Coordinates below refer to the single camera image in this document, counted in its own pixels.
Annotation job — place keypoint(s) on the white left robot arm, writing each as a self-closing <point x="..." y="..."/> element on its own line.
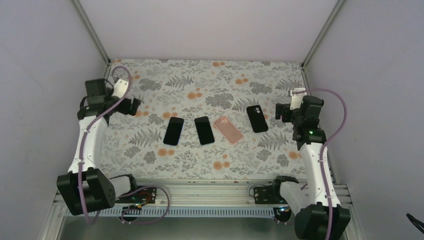
<point x="85" y="188"/>

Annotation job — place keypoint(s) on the pink phone case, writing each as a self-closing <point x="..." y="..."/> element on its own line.
<point x="228" y="130"/>

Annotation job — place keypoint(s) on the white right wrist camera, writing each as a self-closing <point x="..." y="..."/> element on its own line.
<point x="297" y="95"/>

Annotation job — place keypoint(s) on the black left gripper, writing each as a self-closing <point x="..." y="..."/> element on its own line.
<point x="126" y="109"/>

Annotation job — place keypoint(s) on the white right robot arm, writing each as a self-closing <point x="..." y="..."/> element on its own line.
<point x="318" y="212"/>

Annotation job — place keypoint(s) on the slotted grey cable duct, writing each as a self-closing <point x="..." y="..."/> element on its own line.
<point x="202" y="212"/>

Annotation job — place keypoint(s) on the black phone case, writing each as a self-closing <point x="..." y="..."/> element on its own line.
<point x="257" y="119"/>

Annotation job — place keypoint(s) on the aluminium front rail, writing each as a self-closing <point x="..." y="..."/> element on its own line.
<point x="204" y="192"/>

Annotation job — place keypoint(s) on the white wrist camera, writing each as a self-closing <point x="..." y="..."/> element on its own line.
<point x="297" y="95"/>
<point x="120" y="88"/>

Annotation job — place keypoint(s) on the floral patterned table mat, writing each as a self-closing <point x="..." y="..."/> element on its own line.
<point x="191" y="89"/>

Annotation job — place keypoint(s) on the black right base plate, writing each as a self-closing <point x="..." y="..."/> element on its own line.
<point x="264" y="195"/>

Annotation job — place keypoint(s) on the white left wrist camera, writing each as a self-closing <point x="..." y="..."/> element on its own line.
<point x="120" y="88"/>

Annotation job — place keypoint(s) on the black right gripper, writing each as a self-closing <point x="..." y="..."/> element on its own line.
<point x="284" y="107"/>

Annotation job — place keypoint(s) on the blue black phone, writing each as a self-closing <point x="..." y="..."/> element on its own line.
<point x="204" y="130"/>

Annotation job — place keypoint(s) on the black object at edge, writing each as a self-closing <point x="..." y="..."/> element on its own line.
<point x="415" y="222"/>

